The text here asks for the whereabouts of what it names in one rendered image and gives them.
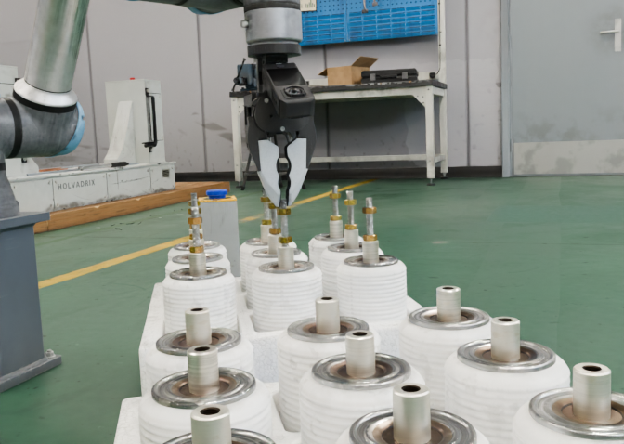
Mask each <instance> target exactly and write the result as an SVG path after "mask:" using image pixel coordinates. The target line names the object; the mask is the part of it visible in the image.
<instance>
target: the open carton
mask: <svg viewBox="0 0 624 444"><path fill-rule="evenodd" d="M376 60H377V58H370V57H362V56H360V57H359V58H358V59H357V60H356V61H355V62H354V63H353V64H352V65H351V66H342V67H332V68H326V69H325V70H324V71H323V72H321V73H320V74H318V75H322V76H328V85H355V84H361V79H362V77H361V73H362V72H363V71H369V70H370V67H371V66H372V64H373V63H374V62H375V61H376Z"/></svg>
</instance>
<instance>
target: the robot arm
mask: <svg viewBox="0 0 624 444"><path fill-rule="evenodd" d="M127 1H138V0H127ZM139 1H146V2H153V3H161V4H168V5H175V6H181V7H186V8H187V9H189V10H190V11H191V12H193V13H195V14H199V15H203V14H208V15H213V14H218V13H221V12H223V11H226V10H230V9H234V8H239V7H243V8H244V18H245V20H241V21H240V26H241V27H242V28H246V31H245V36H246V43H247V44H248V45H249V46H247V53H248V58H253V63H256V79H257V93H252V94H250V95H247V96H243V102H244V121H245V134H246V144H247V148H248V151H249V152H250V154H251V156H252V158H253V161H254V163H255V165H256V170H257V174H258V175H259V178H260V180H261V182H262V185H263V187H264V189H265V191H266V194H267V196H268V197H269V199H270V200H271V201H272V202H273V203H274V204H275V205H276V206H277V207H280V200H281V191H280V187H279V183H278V182H279V177H280V175H279V173H278V171H277V168H276V166H277V165H276V163H277V160H278V158H279V147H278V146H276V145H275V144H273V143H272V142H270V141H269V140H267V137H268V138H272V137H274V135H275V134H282V133H283V135H289V136H290V137H291V142H289V143H288V144H287V145H286V146H285V147H284V152H285V157H286V159H287V161H288V171H287V174H286V177H287V179H288V185H287V189H286V199H287V203H286V204H287V206H291V205H292V203H293V201H294V200H295V198H296V197H297V195H298V193H299V191H300V189H301V187H302V185H303V182H304V180H305V177H306V172H307V169H308V167H309V165H310V162H311V159H312V156H313V153H314V150H315V147H316V141H317V134H316V128H315V125H314V111H315V96H314V94H313V93H312V91H311V89H310V88H309V86H308V84H307V82H306V80H305V78H304V77H303V75H302V74H301V73H300V71H299V69H298V67H297V66H296V64H295V63H288V58H292V57H298V56H301V45H299V43H301V42H302V40H303V35H302V14H301V2H300V0H139ZM89 2H90V0H38V2H37V7H36V12H35V18H34V23H33V28H32V38H31V43H30V48H29V54H28V59H27V64H26V70H25V75H24V78H22V79H20V80H18V81H17V82H16V83H15V84H14V88H13V93H12V97H11V98H0V219H2V218H8V217H13V216H17V215H20V204H19V202H18V201H16V198H15V195H14V192H13V189H12V188H11V185H10V183H9V180H8V178H7V170H6V160H5V159H17V158H32V157H46V158H51V157H55V156H59V155H65V154H68V153H70V152H72V151H73V150H75V149H76V148H77V146H78V145H79V143H80V142H81V139H82V137H83V134H84V130H85V121H84V120H83V118H84V117H85V115H84V111H83V108H82V106H81V105H80V103H79V102H78V101H77V96H76V94H75V93H74V92H73V90H72V81H73V77H74V73H75V68H76V63H77V59H78V55H79V50H80V45H81V41H82V37H83V32H84V27H85V20H86V15H87V10H88V6H89Z"/></svg>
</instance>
